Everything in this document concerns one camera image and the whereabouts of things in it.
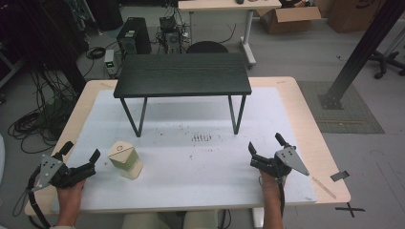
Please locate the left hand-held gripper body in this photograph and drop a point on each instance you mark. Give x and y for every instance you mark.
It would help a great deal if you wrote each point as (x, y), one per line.
(71, 175)

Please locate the grey floor mat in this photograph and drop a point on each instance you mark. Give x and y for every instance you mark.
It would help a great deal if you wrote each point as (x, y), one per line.
(350, 117)

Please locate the closed cardboard box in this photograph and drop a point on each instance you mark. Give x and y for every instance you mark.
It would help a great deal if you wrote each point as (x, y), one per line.
(353, 16)

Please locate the dark curtain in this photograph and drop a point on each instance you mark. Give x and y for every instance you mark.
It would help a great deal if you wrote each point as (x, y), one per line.
(47, 31)

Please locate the person's right hand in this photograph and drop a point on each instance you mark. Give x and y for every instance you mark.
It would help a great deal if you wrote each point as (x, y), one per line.
(270, 186)

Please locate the white desk with wooden top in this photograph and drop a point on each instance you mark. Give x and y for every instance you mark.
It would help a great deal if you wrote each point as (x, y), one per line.
(229, 4)

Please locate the person's left hand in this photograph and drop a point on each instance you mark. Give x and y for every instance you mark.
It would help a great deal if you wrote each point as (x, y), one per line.
(70, 195)

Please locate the black computer tower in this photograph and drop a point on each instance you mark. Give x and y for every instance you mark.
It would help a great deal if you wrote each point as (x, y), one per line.
(133, 36)

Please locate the small white power supply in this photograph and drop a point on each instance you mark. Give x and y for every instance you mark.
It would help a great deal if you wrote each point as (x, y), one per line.
(110, 62)

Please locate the open cardboard box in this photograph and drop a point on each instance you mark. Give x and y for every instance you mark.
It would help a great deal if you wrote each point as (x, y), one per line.
(286, 20)

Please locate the beige and green container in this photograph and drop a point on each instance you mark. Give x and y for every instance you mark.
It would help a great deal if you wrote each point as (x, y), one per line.
(124, 159)

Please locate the small black table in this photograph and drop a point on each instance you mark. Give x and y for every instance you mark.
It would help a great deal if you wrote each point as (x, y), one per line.
(183, 74)

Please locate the open computer case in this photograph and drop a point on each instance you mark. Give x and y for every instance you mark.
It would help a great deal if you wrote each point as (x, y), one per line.
(171, 36)

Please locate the black office chair base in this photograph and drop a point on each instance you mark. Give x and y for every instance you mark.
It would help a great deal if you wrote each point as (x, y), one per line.
(385, 62)

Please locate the white table mat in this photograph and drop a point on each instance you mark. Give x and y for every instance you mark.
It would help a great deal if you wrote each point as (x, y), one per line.
(191, 178)

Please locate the black metal beam stand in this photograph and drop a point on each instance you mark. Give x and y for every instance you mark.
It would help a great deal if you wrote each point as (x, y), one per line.
(363, 51)

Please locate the black round stool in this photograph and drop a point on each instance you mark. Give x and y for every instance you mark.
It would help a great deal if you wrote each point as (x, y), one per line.
(207, 47)

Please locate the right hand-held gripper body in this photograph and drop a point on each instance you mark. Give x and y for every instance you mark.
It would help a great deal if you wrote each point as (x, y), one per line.
(270, 164)

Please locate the black tape strip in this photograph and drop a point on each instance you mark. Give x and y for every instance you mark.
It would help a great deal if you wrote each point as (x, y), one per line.
(339, 176)

